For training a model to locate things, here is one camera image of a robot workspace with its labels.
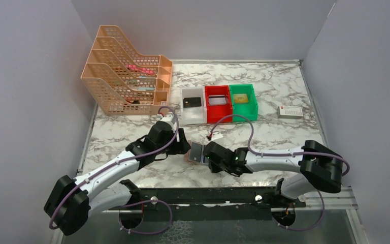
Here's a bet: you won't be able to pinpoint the red plastic bin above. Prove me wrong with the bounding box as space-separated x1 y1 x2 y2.
205 85 233 124

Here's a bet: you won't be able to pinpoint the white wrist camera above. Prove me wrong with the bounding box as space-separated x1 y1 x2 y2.
160 114 176 126
210 132 223 141

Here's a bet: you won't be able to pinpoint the red black stamp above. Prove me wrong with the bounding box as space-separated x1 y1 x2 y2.
127 100 141 104

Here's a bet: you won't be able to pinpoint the white card in red bin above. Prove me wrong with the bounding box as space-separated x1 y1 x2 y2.
208 96 227 106

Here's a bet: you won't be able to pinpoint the black credit card from holder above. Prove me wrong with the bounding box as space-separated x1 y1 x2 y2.
183 97 202 108

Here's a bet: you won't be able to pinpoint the white box with red label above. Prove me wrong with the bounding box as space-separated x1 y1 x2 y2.
277 105 304 119

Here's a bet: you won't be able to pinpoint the white plastic bin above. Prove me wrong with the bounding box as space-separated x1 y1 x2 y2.
180 86 207 125

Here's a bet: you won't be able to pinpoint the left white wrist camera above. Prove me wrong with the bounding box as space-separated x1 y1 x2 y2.
160 114 176 126

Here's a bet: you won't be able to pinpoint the gold card in green bin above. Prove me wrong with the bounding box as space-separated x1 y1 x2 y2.
233 94 249 104

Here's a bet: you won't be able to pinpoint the pink items in organizer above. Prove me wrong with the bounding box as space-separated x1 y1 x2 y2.
126 65 155 76

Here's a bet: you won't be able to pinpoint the black mounting rail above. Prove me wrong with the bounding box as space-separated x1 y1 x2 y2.
112 180 306 222

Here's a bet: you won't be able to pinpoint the peach plastic file organizer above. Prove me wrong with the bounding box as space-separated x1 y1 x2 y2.
81 25 173 115

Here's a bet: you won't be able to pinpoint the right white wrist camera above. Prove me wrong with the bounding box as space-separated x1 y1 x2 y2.
210 132 223 141

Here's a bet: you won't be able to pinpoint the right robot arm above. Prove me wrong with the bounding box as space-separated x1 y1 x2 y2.
202 140 343 207

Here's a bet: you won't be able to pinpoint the green plastic bin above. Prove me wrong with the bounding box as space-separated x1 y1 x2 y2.
229 84 258 121

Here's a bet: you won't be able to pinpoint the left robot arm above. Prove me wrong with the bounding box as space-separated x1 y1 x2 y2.
44 121 190 235

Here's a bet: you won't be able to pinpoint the aluminium frame rail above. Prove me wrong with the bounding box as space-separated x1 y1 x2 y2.
58 170 359 214

